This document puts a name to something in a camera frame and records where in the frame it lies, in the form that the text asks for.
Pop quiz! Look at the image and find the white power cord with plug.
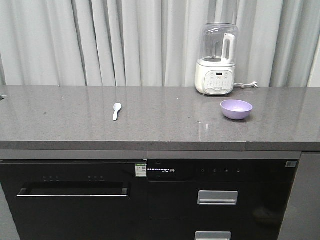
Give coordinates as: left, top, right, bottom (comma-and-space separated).
233, 80, 260, 89

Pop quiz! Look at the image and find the grey pleated curtain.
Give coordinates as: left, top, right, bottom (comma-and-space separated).
0, 0, 320, 87

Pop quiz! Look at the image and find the black drawer cabinet appliance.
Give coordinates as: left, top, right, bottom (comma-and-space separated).
147, 159, 298, 240

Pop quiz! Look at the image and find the purple plastic bowl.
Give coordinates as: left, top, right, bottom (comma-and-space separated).
220, 99, 253, 120

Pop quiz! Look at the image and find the black built-in dishwasher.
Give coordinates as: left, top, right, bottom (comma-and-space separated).
0, 160, 148, 240

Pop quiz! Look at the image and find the white blender with clear jar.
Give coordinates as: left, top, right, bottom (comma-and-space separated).
194, 23, 239, 96

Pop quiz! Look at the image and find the silver lower drawer handle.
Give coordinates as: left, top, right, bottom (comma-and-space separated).
194, 231, 232, 240

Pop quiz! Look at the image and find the silver upper drawer handle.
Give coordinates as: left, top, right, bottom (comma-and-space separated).
197, 190, 239, 205

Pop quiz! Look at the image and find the silver drawer handle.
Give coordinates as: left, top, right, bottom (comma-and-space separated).
194, 231, 232, 240
197, 190, 239, 205

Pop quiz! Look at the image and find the light blue plastic spoon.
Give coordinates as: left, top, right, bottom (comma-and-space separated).
112, 102, 122, 121

